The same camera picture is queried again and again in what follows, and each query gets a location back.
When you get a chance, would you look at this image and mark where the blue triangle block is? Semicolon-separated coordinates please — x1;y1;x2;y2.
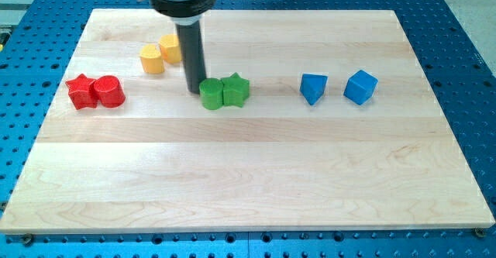
299;74;328;105

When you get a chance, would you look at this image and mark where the blue cube block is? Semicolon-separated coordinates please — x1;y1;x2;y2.
343;70;378;105

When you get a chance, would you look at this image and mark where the green star block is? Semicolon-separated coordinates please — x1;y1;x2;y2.
221;73;250;108

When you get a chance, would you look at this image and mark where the green cylinder block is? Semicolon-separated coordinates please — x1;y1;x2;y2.
199;78;224;110

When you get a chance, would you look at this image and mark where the light wooden board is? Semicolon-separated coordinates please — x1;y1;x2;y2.
1;9;494;235

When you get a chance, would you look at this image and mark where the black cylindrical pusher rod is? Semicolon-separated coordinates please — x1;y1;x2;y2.
176;21;206;94

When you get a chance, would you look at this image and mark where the yellow block rear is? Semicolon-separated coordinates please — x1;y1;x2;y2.
158;34;182;64

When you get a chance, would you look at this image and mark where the yellow block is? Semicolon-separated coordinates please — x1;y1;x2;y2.
139;44;165;74
158;34;182;64

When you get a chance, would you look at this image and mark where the yellow block front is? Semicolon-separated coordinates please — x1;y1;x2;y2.
139;44;165;74

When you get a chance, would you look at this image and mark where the red cylinder block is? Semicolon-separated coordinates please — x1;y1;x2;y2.
94;75;126;108

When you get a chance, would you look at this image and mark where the red star block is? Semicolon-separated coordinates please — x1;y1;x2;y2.
65;74;98;110

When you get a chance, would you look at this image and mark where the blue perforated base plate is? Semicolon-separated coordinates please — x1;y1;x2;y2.
1;0;495;257

